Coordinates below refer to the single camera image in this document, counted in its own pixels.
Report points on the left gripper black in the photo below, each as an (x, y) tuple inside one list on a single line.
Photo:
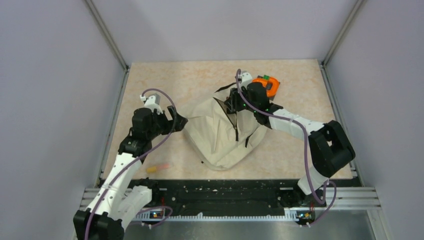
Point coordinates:
[(169, 123)]

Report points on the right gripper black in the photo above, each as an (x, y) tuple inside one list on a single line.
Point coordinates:
[(232, 102)]

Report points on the beige canvas student bag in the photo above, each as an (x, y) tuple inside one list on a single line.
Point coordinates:
[(221, 140)]

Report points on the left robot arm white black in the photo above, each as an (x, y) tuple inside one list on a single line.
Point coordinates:
[(111, 210)]

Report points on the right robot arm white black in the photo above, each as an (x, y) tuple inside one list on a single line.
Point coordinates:
[(327, 148)]

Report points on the orange tape dispenser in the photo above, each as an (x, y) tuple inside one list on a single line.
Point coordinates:
[(271, 85)]

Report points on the yellow pink highlighter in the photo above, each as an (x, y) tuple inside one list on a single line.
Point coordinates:
[(157, 168)]

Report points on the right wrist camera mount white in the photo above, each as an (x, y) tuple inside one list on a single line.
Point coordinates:
[(243, 78)]

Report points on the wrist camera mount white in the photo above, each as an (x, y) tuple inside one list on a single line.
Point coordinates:
[(243, 78), (152, 103)]

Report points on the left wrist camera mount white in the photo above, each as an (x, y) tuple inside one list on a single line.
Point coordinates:
[(152, 103)]

